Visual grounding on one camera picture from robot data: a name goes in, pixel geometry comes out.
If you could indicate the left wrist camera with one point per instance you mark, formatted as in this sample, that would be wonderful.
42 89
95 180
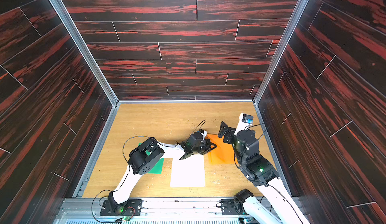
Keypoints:
203 133

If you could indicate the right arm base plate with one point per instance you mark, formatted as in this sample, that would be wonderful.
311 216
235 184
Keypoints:
228 208

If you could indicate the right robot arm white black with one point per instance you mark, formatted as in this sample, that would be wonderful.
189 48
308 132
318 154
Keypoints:
263 175

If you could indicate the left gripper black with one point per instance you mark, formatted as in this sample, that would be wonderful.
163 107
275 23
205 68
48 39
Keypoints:
208 144

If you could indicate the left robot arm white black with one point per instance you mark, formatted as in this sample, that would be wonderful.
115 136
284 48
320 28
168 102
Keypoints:
122 192

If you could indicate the orange paper sheet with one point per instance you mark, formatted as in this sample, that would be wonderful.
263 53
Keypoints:
222 154

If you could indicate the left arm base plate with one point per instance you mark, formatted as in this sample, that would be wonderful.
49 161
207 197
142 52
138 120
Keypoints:
130 208

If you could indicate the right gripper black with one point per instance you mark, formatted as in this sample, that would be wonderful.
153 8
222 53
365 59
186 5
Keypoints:
227 130

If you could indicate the pale yellow paper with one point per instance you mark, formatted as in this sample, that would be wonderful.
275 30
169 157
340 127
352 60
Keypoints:
189 172

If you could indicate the front aluminium frame rail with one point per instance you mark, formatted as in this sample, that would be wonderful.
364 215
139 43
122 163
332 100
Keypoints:
201 210

